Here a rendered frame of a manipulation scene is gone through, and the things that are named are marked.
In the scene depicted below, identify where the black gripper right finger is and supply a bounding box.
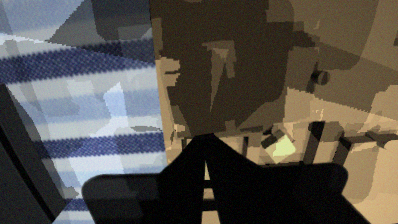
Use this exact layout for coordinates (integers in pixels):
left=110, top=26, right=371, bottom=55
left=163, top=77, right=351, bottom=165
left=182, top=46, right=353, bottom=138
left=204, top=133, right=349, bottom=224

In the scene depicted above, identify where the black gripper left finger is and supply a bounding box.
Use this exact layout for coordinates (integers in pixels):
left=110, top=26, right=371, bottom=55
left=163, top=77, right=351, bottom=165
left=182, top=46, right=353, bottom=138
left=81, top=134, right=206, bottom=224

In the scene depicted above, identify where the tan wooden puzzle board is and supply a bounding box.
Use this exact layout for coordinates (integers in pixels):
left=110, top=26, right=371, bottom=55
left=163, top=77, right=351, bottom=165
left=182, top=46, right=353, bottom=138
left=150, top=0, right=398, bottom=224

